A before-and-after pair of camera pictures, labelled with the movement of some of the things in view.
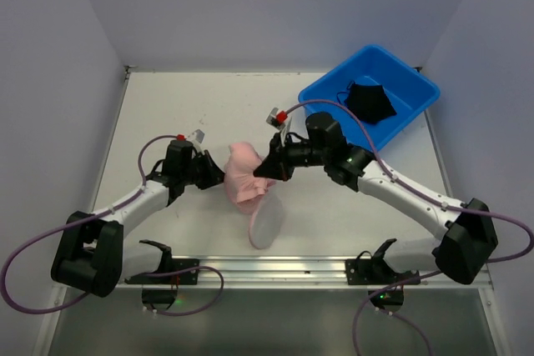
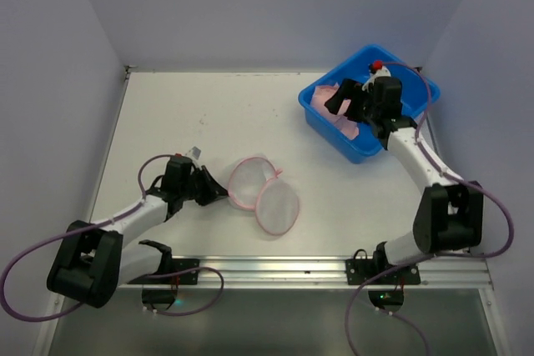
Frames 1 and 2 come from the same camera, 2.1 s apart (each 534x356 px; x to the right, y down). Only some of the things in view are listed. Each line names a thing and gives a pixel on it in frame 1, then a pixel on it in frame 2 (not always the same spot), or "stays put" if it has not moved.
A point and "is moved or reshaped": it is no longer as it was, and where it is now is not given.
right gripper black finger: (274, 165) to (346, 89)
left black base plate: (188, 278) stays put
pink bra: (244, 189) to (321, 95)
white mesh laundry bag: (265, 221) is moved or reshaped
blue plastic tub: (409, 91) stays put
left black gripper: (204, 169) to (201, 187)
